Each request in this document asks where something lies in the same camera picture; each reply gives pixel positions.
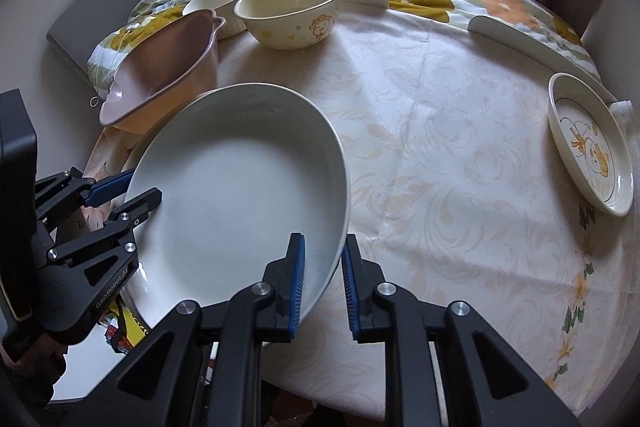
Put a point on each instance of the white rectangular plate far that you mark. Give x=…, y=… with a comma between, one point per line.
x=525, y=42

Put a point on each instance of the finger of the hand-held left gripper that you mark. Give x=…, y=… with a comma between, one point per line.
x=107, y=189
x=135, y=213

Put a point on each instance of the large white plate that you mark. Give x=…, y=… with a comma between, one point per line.
x=225, y=187

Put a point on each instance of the white tissue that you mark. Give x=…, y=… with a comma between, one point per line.
x=622, y=111

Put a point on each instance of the pink heart-shaped bowl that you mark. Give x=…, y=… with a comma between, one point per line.
x=160, y=67

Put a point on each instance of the cream patterned tablecloth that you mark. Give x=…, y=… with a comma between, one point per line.
x=450, y=157

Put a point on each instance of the cream cartoon-print bowl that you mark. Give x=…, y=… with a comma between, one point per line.
x=295, y=29

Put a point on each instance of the yellow snack packet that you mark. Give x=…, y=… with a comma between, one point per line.
x=132, y=324

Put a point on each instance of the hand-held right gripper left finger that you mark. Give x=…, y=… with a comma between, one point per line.
x=298, y=282

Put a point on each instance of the grey cushion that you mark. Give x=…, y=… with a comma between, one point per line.
x=100, y=7

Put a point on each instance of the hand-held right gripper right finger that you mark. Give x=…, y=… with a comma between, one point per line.
x=350, y=287

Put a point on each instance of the duck-print plate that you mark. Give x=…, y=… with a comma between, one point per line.
x=585, y=147

